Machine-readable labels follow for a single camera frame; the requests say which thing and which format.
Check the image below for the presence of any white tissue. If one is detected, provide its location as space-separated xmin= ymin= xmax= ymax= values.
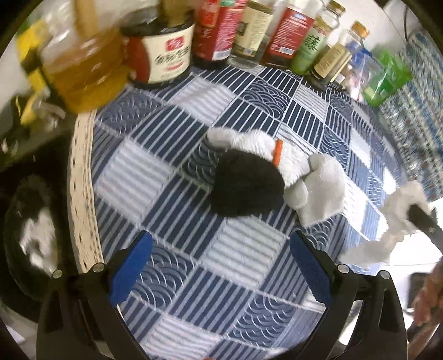
xmin=339 ymin=181 xmax=431 ymax=268

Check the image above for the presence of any black round cloth ball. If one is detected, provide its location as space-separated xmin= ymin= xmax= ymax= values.
xmin=210 ymin=149 xmax=285 ymax=217

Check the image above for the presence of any black kitchen sink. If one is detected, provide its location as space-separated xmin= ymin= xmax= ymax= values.
xmin=1 ymin=115 xmax=76 ymax=323

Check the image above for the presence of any black trash bag bin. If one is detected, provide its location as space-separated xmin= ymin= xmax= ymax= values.
xmin=1 ymin=175 xmax=77 ymax=302

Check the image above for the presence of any person right hand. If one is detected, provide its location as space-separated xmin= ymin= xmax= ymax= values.
xmin=413 ymin=259 xmax=442 ymax=326

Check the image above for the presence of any white plush toy orange collar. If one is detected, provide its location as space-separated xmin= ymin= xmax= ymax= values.
xmin=207 ymin=127 xmax=347 ymax=227

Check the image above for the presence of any blue white patterned tablecloth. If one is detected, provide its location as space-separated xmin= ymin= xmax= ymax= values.
xmin=69 ymin=66 xmax=402 ymax=359

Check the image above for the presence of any green plastic bag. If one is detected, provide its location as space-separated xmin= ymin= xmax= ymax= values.
xmin=362 ymin=50 xmax=412 ymax=107

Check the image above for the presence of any plastic bag of salt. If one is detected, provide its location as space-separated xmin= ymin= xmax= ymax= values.
xmin=344 ymin=48 xmax=383 ymax=102

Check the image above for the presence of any small bottle gold cap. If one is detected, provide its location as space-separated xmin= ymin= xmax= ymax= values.
xmin=310 ymin=21 xmax=370 ymax=86

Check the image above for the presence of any large cooking oil jug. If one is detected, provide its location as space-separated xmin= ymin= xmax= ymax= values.
xmin=39 ymin=1 xmax=128 ymax=113

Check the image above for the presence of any green label oil bottle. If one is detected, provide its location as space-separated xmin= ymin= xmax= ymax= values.
xmin=289 ymin=1 xmax=345 ymax=76

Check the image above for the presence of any soy sauce jug white label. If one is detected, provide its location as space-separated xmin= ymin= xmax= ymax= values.
xmin=119 ymin=1 xmax=195 ymax=89

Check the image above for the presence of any clear bottle red label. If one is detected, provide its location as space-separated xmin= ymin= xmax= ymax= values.
xmin=260 ymin=0 xmax=324 ymax=69

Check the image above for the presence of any green label bottle behind jug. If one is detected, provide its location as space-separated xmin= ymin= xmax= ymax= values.
xmin=16 ymin=15 xmax=51 ymax=93

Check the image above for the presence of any red label vinegar bottle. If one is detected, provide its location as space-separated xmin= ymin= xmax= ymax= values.
xmin=192 ymin=0 xmax=247 ymax=70

